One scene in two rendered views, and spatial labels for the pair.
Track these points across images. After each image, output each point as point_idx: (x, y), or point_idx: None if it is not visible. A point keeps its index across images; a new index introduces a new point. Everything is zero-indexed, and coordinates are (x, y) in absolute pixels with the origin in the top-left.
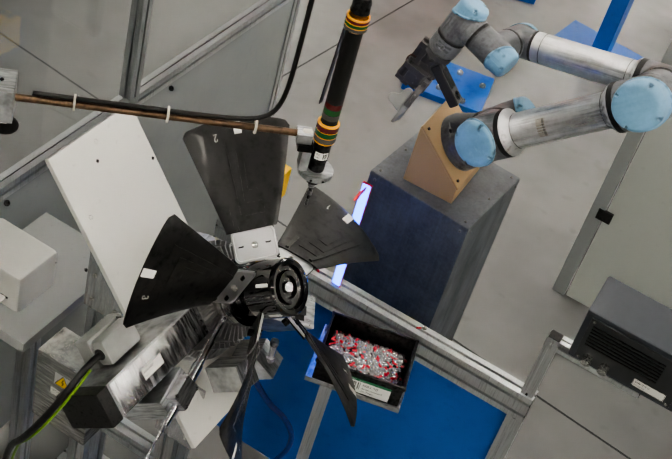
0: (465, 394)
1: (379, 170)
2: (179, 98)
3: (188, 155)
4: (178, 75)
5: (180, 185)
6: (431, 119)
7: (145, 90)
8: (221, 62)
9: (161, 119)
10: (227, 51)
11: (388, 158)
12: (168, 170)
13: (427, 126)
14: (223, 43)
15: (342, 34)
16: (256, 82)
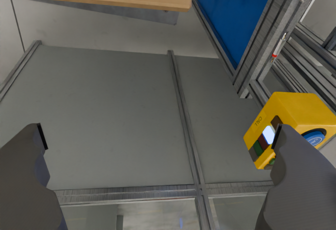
0: None
1: (167, 11)
2: (135, 164)
3: (111, 111)
4: (145, 189)
5: (116, 95)
6: None
7: (189, 195)
8: (77, 172)
9: (155, 157)
10: (69, 180)
11: (115, 10)
12: (133, 112)
13: None
14: (79, 194)
15: None
16: (20, 127)
